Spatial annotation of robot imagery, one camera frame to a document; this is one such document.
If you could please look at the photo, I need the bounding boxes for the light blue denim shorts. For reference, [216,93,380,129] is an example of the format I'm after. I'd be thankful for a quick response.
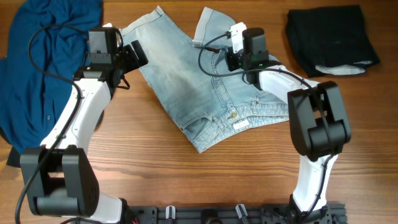
[121,7,289,152]

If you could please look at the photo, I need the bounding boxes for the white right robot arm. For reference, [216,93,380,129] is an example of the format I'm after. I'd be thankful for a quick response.
[226,23,351,220]

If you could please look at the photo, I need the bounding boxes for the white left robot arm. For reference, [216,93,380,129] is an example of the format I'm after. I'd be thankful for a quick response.
[19,24,148,223]

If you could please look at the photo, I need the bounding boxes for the blue shirt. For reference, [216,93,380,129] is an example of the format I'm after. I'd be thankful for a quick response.
[1,0,102,167]

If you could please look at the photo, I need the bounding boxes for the folded black garment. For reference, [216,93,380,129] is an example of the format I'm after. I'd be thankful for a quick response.
[285,5,380,78]

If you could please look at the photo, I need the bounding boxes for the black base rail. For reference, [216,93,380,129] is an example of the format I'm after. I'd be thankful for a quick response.
[70,203,348,224]

